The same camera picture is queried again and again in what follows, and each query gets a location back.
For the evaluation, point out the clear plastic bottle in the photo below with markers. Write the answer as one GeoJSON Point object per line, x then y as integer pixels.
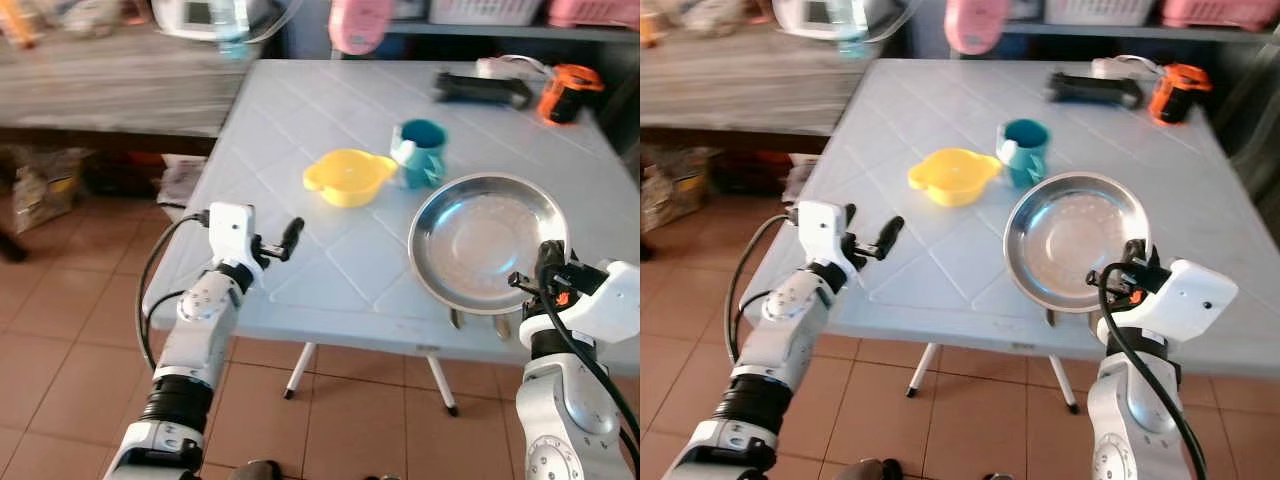
{"type": "Point", "coordinates": [230, 35]}
{"type": "Point", "coordinates": [851, 33]}

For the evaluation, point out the yellow plastic bowl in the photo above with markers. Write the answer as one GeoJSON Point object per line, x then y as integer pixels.
{"type": "Point", "coordinates": [950, 178]}
{"type": "Point", "coordinates": [345, 180]}

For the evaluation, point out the round steel plate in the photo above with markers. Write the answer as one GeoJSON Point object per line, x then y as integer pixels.
{"type": "Point", "coordinates": [470, 240]}
{"type": "Point", "coordinates": [1065, 235]}

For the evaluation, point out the pink rounded plastic object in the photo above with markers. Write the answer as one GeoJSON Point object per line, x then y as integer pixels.
{"type": "Point", "coordinates": [977, 25]}
{"type": "Point", "coordinates": [360, 25]}

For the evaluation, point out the teal mug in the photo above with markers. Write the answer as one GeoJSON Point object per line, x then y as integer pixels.
{"type": "Point", "coordinates": [425, 160]}
{"type": "Point", "coordinates": [1028, 160]}

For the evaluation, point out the black elongated device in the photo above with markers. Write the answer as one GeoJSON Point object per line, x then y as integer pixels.
{"type": "Point", "coordinates": [485, 90]}
{"type": "Point", "coordinates": [1095, 90]}

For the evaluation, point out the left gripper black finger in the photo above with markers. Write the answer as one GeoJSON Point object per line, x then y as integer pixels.
{"type": "Point", "coordinates": [293, 238]}
{"type": "Point", "coordinates": [892, 236]}
{"type": "Point", "coordinates": [851, 220]}

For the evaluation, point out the white plastic folding table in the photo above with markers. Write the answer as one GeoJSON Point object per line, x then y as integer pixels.
{"type": "Point", "coordinates": [930, 260]}
{"type": "Point", "coordinates": [330, 260]}

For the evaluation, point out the white plastic basket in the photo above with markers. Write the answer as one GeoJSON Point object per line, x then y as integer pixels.
{"type": "Point", "coordinates": [1100, 10]}
{"type": "Point", "coordinates": [485, 10]}

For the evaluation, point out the pink plastic basket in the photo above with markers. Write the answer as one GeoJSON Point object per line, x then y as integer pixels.
{"type": "Point", "coordinates": [595, 12]}
{"type": "Point", "coordinates": [1220, 12]}

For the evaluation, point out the orange and black tool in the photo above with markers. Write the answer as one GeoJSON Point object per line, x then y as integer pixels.
{"type": "Point", "coordinates": [1175, 95]}
{"type": "Point", "coordinates": [565, 95]}

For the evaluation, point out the white crumpled bag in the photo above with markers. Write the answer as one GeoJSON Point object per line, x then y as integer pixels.
{"type": "Point", "coordinates": [180, 185]}
{"type": "Point", "coordinates": [798, 178]}

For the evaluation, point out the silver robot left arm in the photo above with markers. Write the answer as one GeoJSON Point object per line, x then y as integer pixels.
{"type": "Point", "coordinates": [195, 340]}
{"type": "Point", "coordinates": [785, 340]}

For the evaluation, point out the dark shelf board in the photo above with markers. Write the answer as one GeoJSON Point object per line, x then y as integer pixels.
{"type": "Point", "coordinates": [1120, 32]}
{"type": "Point", "coordinates": [500, 32]}

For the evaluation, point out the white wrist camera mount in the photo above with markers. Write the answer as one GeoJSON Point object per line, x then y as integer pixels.
{"type": "Point", "coordinates": [1190, 298]}
{"type": "Point", "coordinates": [230, 232]}
{"type": "Point", "coordinates": [820, 230]}
{"type": "Point", "coordinates": [605, 300]}

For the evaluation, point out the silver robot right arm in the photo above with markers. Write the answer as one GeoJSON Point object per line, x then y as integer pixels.
{"type": "Point", "coordinates": [1130, 410]}
{"type": "Point", "coordinates": [560, 410]}

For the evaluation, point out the grey wooden bench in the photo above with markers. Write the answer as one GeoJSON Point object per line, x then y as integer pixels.
{"type": "Point", "coordinates": [740, 90]}
{"type": "Point", "coordinates": [110, 90]}

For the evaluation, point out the black robot left foot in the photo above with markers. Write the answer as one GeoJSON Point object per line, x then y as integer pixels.
{"type": "Point", "coordinates": [872, 469]}

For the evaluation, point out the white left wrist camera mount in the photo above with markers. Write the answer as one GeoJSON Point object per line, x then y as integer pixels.
{"type": "Point", "coordinates": [230, 232]}
{"type": "Point", "coordinates": [820, 230]}

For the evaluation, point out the white kitchen appliance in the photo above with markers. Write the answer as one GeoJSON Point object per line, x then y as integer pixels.
{"type": "Point", "coordinates": [810, 15]}
{"type": "Point", "coordinates": [190, 15]}

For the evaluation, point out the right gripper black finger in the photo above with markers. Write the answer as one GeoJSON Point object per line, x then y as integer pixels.
{"type": "Point", "coordinates": [552, 255]}
{"type": "Point", "coordinates": [1135, 252]}

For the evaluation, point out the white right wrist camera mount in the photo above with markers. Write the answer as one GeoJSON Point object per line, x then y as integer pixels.
{"type": "Point", "coordinates": [1190, 298]}
{"type": "Point", "coordinates": [605, 300]}

